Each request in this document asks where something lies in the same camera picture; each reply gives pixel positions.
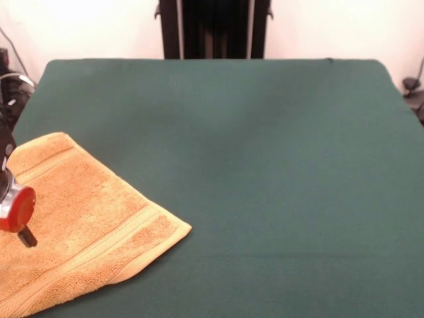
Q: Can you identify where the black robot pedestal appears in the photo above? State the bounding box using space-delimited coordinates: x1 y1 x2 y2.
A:
152 0 275 60

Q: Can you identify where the dark green table cloth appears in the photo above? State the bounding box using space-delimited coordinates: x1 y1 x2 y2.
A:
0 58 424 318

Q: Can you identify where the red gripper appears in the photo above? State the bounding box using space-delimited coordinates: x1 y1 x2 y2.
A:
0 185 38 248

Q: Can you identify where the tan terry towel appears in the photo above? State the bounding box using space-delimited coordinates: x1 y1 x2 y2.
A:
0 132 193 318

